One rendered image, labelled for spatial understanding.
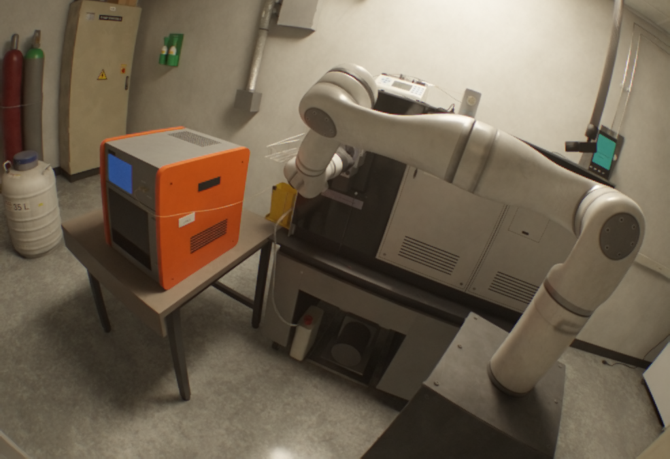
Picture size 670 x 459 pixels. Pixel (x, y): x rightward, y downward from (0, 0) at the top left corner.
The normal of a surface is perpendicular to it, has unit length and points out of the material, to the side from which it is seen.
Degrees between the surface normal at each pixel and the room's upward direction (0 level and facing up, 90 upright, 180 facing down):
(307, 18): 90
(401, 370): 90
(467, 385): 0
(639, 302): 90
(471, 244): 90
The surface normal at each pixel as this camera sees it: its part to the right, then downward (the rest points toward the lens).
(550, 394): 0.24, -0.89
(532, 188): 0.07, 0.50
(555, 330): -0.62, 0.17
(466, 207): -0.35, 0.29
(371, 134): -0.47, 0.66
